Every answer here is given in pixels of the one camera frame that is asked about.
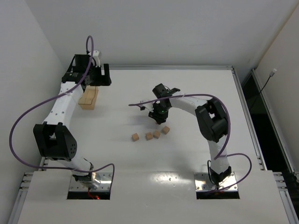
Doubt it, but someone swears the black wall cable with plug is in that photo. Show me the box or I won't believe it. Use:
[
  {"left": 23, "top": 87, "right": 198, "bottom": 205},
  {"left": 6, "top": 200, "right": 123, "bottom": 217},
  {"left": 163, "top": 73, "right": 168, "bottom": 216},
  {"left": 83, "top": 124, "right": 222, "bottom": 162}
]
[{"left": 249, "top": 68, "right": 277, "bottom": 112}]

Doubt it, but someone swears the wood cube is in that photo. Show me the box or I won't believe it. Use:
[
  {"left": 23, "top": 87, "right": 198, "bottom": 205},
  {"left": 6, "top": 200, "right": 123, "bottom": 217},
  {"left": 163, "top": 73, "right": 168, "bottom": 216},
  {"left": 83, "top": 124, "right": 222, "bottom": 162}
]
[
  {"left": 131, "top": 133, "right": 140, "bottom": 142},
  {"left": 145, "top": 132, "right": 153, "bottom": 140},
  {"left": 161, "top": 126, "right": 170, "bottom": 134},
  {"left": 153, "top": 130, "right": 161, "bottom": 139}
]

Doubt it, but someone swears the purple cable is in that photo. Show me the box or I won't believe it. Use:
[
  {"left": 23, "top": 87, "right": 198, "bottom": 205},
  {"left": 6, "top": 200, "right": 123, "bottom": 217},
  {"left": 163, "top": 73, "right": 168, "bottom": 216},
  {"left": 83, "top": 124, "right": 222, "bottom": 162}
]
[
  {"left": 128, "top": 93, "right": 253, "bottom": 195},
  {"left": 9, "top": 35, "right": 115, "bottom": 175}
]

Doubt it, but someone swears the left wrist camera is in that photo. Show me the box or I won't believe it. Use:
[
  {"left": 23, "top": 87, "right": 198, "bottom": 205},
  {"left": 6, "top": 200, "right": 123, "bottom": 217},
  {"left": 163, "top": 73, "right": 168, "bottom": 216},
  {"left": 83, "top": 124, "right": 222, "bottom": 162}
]
[{"left": 89, "top": 50, "right": 102, "bottom": 67}]

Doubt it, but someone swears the metal base plate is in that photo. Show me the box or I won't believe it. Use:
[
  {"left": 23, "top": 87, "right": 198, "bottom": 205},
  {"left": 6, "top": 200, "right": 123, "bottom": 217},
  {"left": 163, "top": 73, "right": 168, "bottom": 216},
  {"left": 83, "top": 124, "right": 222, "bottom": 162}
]
[
  {"left": 194, "top": 172, "right": 238, "bottom": 193},
  {"left": 69, "top": 172, "right": 113, "bottom": 192}
]

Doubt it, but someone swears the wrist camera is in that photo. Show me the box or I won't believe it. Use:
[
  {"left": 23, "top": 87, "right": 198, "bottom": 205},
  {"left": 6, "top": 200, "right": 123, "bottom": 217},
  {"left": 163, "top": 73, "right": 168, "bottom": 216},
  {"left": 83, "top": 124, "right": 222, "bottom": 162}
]
[
  {"left": 139, "top": 100, "right": 154, "bottom": 112},
  {"left": 89, "top": 50, "right": 102, "bottom": 67}
]

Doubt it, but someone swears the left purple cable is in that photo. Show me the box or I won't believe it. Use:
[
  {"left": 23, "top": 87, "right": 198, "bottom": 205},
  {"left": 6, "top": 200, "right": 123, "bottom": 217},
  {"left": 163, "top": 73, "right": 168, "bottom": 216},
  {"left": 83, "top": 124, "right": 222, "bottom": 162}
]
[{"left": 9, "top": 35, "right": 115, "bottom": 175}]

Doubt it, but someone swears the wood cube right rear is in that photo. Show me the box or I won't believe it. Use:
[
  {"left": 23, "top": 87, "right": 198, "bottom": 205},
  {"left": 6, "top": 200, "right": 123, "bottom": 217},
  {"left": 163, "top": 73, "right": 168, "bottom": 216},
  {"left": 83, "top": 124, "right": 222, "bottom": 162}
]
[{"left": 161, "top": 126, "right": 170, "bottom": 134}]

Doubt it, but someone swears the wood cube leftmost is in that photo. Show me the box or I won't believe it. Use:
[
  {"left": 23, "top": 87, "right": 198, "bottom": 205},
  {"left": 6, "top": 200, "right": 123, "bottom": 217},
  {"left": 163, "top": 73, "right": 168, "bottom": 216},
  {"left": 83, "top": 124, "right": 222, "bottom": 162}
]
[{"left": 131, "top": 133, "right": 140, "bottom": 142}]

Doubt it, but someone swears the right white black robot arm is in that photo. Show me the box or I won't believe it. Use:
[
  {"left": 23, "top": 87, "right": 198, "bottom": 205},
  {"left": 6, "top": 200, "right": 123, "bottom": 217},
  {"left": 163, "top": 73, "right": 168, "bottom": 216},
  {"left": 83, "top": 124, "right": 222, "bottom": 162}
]
[{"left": 149, "top": 84, "right": 231, "bottom": 186}]

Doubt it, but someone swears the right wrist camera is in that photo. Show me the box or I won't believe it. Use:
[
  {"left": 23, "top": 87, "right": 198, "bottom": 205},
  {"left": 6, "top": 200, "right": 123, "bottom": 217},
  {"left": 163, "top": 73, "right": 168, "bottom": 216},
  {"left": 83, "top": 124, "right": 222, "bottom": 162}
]
[{"left": 139, "top": 100, "right": 154, "bottom": 112}]

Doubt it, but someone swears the aluminium table frame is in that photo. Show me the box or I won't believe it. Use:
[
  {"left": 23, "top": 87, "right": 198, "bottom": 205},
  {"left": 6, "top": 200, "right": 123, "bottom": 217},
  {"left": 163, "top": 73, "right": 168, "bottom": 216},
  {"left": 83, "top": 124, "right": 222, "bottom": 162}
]
[{"left": 18, "top": 66, "right": 291, "bottom": 224}]

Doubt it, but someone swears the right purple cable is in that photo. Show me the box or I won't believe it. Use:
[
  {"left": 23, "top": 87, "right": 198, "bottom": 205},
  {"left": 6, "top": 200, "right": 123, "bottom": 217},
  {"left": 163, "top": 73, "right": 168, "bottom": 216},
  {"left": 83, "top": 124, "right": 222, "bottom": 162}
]
[{"left": 128, "top": 93, "right": 253, "bottom": 195}]

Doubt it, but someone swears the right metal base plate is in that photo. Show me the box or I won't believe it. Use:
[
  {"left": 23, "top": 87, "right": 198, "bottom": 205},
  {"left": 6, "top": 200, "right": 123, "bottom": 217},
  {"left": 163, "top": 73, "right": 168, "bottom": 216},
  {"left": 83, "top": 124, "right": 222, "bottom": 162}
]
[{"left": 194, "top": 172, "right": 238, "bottom": 193}]

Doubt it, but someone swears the wood cube centre left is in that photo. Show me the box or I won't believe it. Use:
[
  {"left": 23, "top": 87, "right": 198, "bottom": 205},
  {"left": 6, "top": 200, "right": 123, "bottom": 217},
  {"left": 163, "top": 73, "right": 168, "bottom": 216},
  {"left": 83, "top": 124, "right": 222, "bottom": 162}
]
[{"left": 145, "top": 132, "right": 153, "bottom": 140}]

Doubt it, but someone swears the wooden block tray box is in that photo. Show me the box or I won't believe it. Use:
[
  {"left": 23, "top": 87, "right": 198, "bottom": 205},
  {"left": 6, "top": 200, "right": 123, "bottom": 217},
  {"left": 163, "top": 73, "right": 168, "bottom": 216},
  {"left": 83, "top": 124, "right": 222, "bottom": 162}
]
[{"left": 78, "top": 86, "right": 99, "bottom": 110}]

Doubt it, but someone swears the wood cube centre right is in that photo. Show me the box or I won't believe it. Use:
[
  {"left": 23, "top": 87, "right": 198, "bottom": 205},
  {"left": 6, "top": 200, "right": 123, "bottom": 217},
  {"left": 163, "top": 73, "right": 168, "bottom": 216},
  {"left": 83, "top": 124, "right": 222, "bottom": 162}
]
[{"left": 153, "top": 130, "right": 161, "bottom": 139}]

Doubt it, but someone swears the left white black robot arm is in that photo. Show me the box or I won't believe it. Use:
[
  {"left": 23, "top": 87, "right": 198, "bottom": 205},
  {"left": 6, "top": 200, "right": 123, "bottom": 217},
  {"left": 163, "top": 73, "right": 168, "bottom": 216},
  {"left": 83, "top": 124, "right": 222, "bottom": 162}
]
[{"left": 33, "top": 50, "right": 111, "bottom": 189}]

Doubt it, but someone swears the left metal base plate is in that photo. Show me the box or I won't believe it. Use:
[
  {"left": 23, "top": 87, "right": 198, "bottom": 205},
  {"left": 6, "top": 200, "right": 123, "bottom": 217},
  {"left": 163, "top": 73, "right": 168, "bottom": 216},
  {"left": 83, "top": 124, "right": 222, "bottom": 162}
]
[{"left": 69, "top": 172, "right": 113, "bottom": 192}]

